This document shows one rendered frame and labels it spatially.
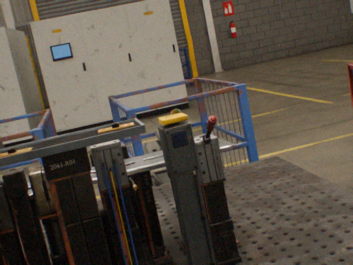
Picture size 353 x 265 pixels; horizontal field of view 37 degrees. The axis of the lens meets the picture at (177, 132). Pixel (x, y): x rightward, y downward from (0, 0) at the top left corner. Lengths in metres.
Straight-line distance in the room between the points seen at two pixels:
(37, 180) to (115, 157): 0.20
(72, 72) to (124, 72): 0.90
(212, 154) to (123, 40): 8.07
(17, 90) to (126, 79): 1.85
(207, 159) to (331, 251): 0.42
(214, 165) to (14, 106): 8.11
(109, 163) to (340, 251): 0.66
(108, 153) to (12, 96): 8.07
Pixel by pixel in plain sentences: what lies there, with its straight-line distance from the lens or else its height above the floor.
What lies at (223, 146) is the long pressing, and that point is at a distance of 1.56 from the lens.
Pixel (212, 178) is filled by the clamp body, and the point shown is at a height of 0.95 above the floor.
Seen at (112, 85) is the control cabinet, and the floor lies 0.69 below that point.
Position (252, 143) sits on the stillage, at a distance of 3.57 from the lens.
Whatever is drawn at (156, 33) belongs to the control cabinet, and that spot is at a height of 1.41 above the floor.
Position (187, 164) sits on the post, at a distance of 1.24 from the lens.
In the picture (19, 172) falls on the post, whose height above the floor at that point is 1.10.
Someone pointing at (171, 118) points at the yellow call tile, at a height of 1.16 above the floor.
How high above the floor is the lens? 1.35
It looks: 10 degrees down
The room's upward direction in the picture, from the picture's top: 11 degrees counter-clockwise
